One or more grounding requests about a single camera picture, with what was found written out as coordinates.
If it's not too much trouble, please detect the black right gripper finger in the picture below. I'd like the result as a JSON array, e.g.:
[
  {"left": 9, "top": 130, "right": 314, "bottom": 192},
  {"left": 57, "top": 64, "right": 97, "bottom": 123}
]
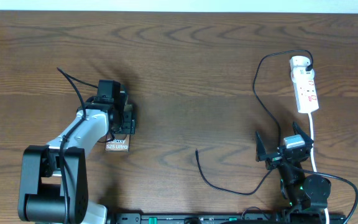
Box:
[
  {"left": 292, "top": 121, "right": 314, "bottom": 145},
  {"left": 255, "top": 131, "right": 266, "bottom": 162}
]

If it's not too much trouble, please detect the Galaxy S25 Ultra smartphone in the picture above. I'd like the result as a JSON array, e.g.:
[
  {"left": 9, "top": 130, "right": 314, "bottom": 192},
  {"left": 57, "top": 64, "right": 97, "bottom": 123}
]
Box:
[{"left": 105, "top": 134, "right": 131, "bottom": 152}]

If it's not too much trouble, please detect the white power strip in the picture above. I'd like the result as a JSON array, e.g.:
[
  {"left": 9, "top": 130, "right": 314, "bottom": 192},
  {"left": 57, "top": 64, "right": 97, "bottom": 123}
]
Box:
[{"left": 290, "top": 55, "right": 319, "bottom": 114}]

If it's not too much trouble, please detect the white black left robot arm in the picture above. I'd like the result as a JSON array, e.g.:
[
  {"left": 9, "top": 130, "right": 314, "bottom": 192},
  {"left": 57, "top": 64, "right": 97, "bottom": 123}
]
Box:
[{"left": 17, "top": 103, "right": 135, "bottom": 223}]

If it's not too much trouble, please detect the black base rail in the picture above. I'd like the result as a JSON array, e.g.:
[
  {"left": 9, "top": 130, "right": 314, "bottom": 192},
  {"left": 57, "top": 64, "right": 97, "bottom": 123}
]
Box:
[{"left": 113, "top": 212, "right": 347, "bottom": 224}]

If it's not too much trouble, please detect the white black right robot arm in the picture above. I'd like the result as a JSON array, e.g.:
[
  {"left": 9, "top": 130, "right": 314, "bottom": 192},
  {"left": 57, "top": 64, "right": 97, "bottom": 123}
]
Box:
[{"left": 255, "top": 122, "right": 331, "bottom": 212}]

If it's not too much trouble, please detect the white USB charger adapter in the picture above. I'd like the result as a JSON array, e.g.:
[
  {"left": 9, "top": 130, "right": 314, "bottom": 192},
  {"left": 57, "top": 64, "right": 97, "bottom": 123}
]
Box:
[{"left": 291, "top": 67, "right": 315, "bottom": 83}]

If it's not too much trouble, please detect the black USB charging cable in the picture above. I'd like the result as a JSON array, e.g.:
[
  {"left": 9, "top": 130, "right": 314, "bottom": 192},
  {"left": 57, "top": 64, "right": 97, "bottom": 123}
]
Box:
[{"left": 195, "top": 49, "right": 314, "bottom": 196}]

